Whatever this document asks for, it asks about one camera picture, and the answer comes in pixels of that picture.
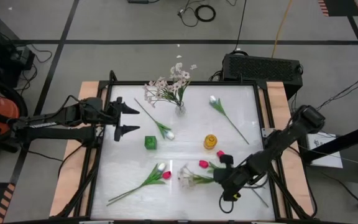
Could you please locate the coiled black cable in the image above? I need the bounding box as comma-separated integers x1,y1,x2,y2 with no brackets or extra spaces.
194,4,217,23

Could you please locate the white paper sheet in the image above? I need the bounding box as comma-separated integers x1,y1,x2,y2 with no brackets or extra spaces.
306,132,344,169

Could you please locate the thin black cable bundle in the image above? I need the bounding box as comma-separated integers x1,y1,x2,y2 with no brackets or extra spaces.
317,73,358,111

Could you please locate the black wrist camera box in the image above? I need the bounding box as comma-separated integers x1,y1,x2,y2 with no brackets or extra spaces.
219,154,234,166

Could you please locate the black table frame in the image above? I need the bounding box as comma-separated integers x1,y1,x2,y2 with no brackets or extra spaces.
56,70,318,224

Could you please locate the green square glass vase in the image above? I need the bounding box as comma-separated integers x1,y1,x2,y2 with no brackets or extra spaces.
144,135,158,151

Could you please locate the black metal stand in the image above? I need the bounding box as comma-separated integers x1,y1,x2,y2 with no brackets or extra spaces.
301,119,358,215

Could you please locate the yellow hanging cable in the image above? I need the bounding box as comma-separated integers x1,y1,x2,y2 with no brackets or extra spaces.
271,0,294,58

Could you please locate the black hanging cable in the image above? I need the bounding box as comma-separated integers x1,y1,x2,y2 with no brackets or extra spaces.
233,0,248,52

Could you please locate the wooden side board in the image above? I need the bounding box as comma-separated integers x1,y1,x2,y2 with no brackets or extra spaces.
48,81,105,218
258,81,315,218

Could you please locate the yellow glass vase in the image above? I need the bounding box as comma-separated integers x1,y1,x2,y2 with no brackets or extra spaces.
203,134,218,151

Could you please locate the clear glass vase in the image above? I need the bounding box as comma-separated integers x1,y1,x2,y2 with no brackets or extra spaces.
175,101,188,118

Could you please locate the white blossom flower bunch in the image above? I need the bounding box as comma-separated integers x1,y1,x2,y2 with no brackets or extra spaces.
177,164,217,190
143,79,181,108
168,62,198,106

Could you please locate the black cable with plug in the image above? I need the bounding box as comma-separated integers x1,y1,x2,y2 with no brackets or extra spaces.
177,0,198,28

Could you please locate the orange black vacuum cleaner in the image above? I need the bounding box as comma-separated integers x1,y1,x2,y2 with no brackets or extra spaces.
0,77,29,149

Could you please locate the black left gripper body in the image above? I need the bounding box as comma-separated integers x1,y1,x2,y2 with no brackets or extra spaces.
103,96,124,142

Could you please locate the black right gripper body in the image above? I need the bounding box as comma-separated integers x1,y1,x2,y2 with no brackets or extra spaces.
218,166,254,202

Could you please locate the black computer case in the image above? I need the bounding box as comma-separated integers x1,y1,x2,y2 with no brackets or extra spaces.
221,53,304,100

